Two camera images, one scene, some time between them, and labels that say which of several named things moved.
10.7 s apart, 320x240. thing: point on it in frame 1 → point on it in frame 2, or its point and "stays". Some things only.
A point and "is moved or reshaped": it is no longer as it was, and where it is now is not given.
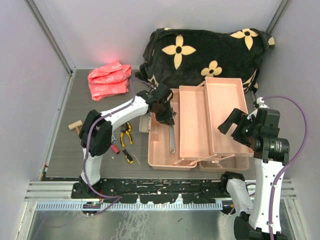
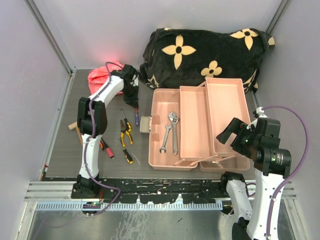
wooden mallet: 75,124 stays
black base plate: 151,191 stays
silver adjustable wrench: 172,149 is moved or reshaped
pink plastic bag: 107,80 stays
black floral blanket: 172,57 stays
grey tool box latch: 144,123 stays
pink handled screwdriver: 115,149 → 108,150
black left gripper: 167,119 → 132,101
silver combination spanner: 113,139 → 163,148
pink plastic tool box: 199,142 stays
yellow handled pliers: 126,127 stays
